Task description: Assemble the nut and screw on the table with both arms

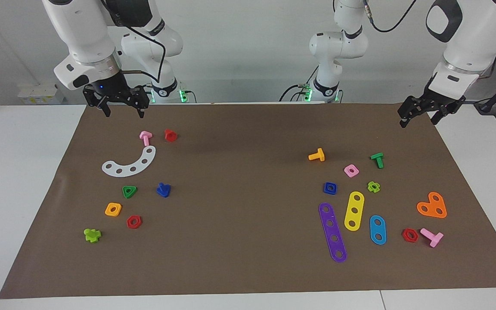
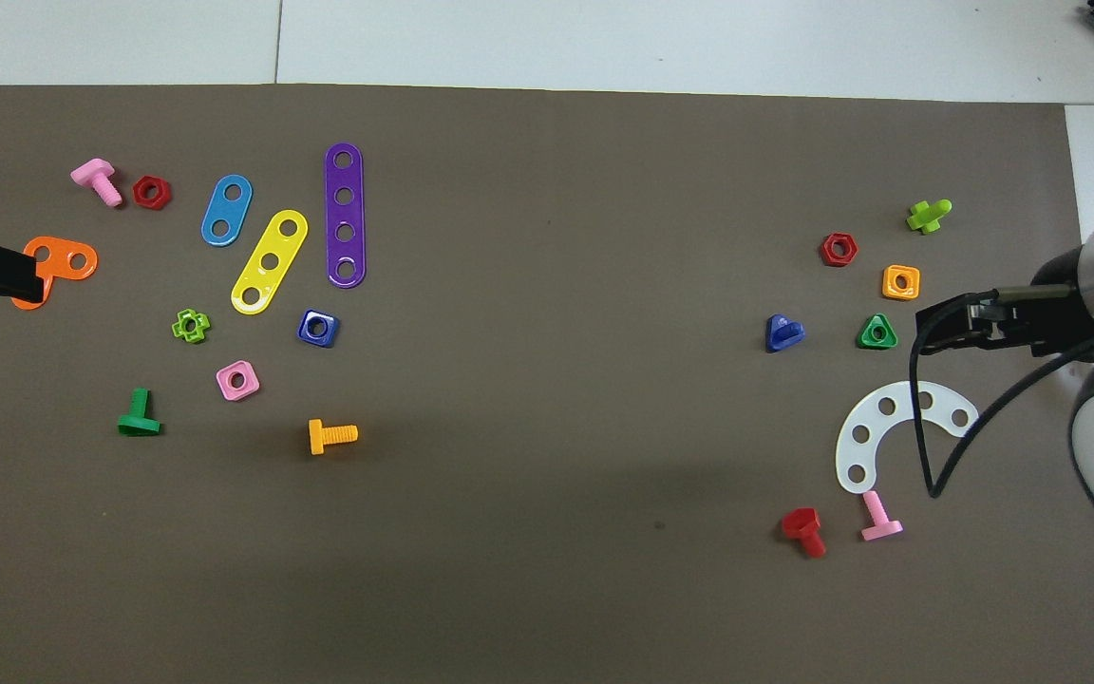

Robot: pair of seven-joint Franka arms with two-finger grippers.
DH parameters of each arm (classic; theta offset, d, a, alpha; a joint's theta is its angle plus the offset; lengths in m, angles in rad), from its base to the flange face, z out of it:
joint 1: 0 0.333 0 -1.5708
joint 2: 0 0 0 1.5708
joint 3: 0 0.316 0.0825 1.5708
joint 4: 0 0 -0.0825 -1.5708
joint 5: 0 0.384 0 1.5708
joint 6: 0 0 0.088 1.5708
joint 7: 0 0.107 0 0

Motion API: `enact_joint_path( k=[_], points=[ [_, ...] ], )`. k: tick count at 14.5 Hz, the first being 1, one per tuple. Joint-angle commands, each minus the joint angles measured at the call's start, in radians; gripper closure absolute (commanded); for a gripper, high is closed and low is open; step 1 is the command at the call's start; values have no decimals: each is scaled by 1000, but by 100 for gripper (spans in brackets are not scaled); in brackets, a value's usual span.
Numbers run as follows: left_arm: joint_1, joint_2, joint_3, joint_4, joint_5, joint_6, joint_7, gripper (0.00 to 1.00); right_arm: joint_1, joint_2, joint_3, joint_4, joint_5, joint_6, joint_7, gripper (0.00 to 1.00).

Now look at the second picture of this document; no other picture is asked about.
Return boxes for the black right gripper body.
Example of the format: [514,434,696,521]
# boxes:
[984,249,1094,359]

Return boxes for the blue square plastic nut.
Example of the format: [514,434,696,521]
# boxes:
[297,309,340,349]

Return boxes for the green triangular plastic nut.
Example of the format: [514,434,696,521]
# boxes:
[858,313,899,351]

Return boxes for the pink plastic screw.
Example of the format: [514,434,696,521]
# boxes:
[70,158,124,208]
[860,490,904,542]

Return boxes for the red plastic screw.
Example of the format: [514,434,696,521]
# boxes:
[782,507,828,559]

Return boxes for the pink square plastic nut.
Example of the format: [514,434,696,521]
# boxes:
[216,360,261,402]

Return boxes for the blue two-hole plastic strip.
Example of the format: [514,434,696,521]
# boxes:
[200,175,254,247]

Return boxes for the orange plastic screw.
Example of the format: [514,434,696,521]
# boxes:
[309,419,359,456]

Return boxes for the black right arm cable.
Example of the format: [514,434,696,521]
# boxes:
[908,285,1094,499]

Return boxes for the purple four-hole plastic strip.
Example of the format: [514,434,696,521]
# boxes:
[324,142,367,289]

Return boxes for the orange angled three-hole plate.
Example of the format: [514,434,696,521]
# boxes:
[10,236,99,311]

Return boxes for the brown table mat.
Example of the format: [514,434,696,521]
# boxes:
[0,84,1094,684]

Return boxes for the dark green plastic screw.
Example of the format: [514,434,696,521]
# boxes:
[118,388,162,437]

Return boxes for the lime green cross-head screw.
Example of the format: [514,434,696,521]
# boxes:
[906,199,953,235]

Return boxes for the blue triangle-head plastic screw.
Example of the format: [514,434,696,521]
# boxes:
[764,314,806,354]

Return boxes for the yellow three-hole plastic strip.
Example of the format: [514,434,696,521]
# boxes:
[231,209,309,315]

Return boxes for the white curved five-hole strip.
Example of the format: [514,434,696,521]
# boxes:
[836,381,981,496]

